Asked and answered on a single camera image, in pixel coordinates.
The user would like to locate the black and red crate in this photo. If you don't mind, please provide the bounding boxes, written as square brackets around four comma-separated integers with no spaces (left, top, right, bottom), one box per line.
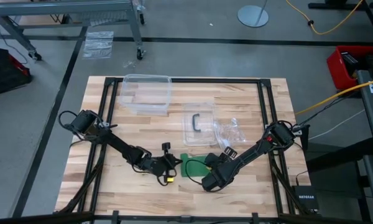
[0,47,33,98]

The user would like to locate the yellow cable with black knot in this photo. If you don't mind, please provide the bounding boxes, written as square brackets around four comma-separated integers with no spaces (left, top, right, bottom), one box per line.
[285,0,365,36]

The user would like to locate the grey metal cart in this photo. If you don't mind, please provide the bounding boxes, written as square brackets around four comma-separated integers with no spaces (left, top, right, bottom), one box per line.
[0,0,147,62]

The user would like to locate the clear plastic storage box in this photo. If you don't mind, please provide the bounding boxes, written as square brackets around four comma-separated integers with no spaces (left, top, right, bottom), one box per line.
[118,73,173,116]

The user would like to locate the black desk leg frame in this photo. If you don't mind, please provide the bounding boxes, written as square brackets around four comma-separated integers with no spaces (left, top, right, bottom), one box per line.
[307,0,373,41]

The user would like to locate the white cable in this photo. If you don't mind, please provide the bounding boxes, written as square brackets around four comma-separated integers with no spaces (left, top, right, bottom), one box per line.
[307,108,366,141]

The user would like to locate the black Netgear network switch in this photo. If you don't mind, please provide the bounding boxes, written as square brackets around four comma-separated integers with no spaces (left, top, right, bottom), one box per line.
[292,185,320,211]

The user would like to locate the clear lid with black handle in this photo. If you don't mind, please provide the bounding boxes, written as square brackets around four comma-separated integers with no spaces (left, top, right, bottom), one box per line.
[182,103,219,147]

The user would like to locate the clear plastic sheet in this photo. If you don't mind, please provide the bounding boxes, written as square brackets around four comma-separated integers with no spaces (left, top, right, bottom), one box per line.
[81,30,115,60]

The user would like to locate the green bandage roll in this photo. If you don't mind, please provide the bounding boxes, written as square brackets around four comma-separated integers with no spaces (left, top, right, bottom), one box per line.
[180,153,210,178]

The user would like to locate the clear plastic zip bag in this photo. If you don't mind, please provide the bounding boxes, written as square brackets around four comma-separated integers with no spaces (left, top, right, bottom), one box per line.
[213,117,247,150]

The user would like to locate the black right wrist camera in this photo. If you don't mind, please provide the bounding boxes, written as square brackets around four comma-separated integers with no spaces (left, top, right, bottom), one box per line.
[224,146,239,160]

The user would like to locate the red plastic crate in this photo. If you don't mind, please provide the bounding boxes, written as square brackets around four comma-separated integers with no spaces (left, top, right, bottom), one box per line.
[326,45,373,91]

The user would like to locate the round grey stand base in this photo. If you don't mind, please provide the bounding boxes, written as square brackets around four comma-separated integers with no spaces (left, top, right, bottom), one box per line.
[237,0,270,28]

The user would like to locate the thick yellow power cord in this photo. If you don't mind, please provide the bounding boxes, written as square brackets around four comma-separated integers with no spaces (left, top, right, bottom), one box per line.
[294,77,373,116]

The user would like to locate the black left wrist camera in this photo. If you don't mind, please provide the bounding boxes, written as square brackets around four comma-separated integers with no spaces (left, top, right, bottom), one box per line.
[161,142,172,158]

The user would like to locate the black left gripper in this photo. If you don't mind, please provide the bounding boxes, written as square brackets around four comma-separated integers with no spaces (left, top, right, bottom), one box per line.
[142,154,183,179]

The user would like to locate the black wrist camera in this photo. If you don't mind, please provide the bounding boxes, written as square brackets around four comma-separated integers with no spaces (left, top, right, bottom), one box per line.
[161,142,172,158]
[224,146,239,160]

